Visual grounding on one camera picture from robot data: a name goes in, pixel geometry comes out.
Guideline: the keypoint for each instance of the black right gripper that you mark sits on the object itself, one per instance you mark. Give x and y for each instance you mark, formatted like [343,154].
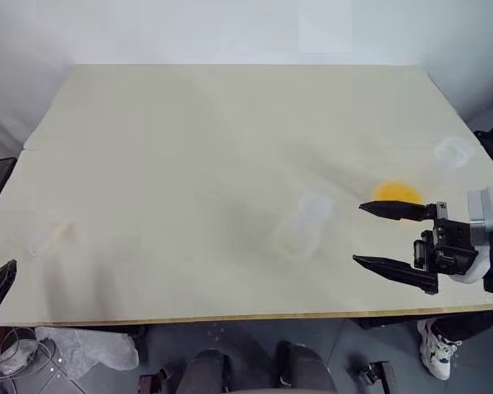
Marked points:
[452,242]

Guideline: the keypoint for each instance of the clear cup with orange liquid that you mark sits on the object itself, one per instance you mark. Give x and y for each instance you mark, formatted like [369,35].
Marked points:
[398,192]

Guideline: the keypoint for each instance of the clear plastic bottle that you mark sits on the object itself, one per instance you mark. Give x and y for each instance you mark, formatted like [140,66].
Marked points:
[300,230]

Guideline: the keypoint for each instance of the white plastic bag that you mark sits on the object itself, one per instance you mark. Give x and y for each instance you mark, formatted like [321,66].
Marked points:
[86,349]

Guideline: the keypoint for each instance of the person's dark trouser leg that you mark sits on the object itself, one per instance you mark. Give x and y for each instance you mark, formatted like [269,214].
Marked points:
[472,324]

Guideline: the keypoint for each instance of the white and black sneaker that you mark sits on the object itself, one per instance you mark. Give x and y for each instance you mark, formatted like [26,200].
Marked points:
[437,351]

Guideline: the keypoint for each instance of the dark rounded shape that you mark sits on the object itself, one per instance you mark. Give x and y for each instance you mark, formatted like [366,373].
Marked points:
[304,369]
[205,373]

